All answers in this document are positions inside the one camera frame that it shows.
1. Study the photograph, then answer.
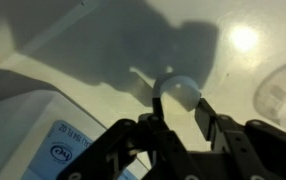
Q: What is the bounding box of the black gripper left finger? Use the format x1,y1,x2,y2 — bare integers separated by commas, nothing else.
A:
56,96,201,180

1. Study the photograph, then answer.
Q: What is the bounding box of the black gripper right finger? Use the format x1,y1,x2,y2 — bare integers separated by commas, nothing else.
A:
194,98,286,180

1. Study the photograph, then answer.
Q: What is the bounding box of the white detergent jug blue label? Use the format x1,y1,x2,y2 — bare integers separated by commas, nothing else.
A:
0,88,151,180

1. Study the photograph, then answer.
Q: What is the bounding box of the white front-load washing machine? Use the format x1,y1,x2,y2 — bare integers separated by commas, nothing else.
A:
0,0,286,180

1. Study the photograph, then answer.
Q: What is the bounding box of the clear plastic measuring cup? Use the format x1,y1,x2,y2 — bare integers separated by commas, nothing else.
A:
253,59,286,132

